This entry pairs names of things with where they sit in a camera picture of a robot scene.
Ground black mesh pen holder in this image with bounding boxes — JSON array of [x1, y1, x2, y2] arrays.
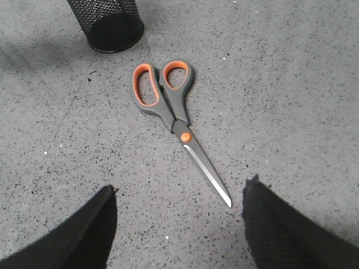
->
[[68, 0, 144, 53]]

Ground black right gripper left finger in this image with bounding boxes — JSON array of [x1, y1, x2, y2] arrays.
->
[[1, 185, 117, 268]]

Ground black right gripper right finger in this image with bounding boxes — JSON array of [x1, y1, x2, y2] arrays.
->
[[242, 176, 358, 268]]

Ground grey orange scissors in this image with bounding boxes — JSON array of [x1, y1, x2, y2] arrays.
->
[[132, 59, 232, 207]]

